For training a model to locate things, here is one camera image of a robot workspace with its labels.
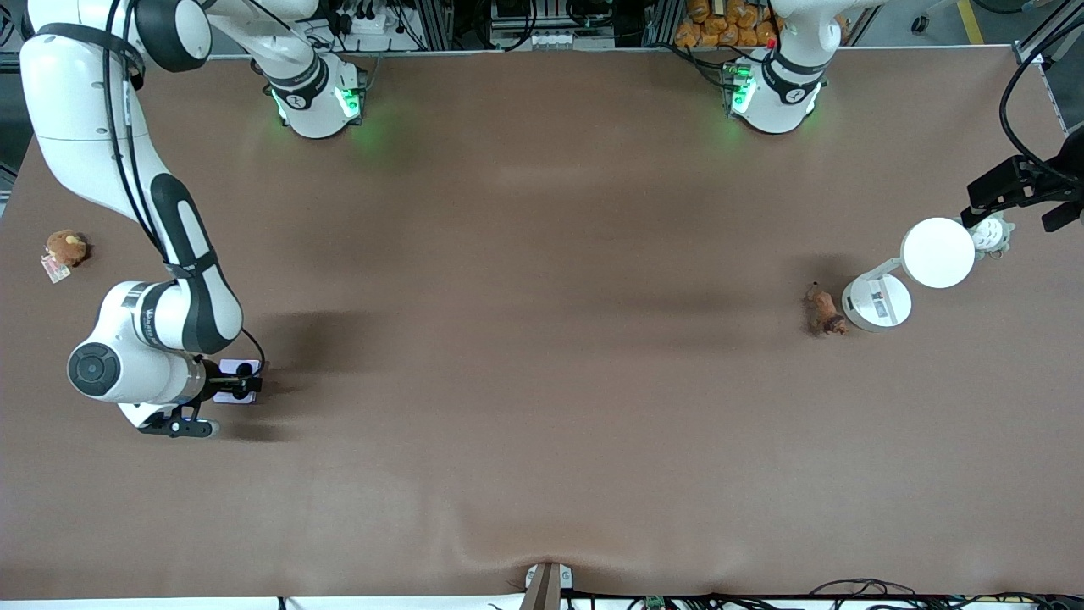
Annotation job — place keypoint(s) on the white power strip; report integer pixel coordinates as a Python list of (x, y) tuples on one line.
[(552, 39)]

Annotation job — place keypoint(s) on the brown lion statue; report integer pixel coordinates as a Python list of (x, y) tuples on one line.
[(823, 312)]

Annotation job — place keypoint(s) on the white desk lamp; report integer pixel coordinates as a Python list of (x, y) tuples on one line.
[(936, 254)]

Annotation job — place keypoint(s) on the small white figurine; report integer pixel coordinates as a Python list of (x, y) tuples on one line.
[(992, 235)]

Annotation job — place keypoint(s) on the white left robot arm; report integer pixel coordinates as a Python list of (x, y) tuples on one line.
[(775, 106)]

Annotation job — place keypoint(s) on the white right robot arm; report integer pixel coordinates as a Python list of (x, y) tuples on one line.
[(127, 364)]

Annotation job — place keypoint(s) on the brown table cover mat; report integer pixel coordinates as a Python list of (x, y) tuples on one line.
[(542, 466)]

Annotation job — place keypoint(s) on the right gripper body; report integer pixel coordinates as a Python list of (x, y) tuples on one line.
[(222, 380)]

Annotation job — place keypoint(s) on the white box with black dots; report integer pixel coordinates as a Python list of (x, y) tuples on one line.
[(229, 398)]

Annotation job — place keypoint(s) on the power strip with black plugs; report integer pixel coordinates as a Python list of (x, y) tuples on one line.
[(360, 19)]

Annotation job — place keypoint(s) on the brown plush toy with tag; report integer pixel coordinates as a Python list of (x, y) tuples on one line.
[(66, 247)]

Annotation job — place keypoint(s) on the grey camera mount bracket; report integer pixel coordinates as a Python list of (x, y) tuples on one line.
[(546, 585)]

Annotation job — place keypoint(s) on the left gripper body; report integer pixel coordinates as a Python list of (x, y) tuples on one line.
[(1038, 181)]

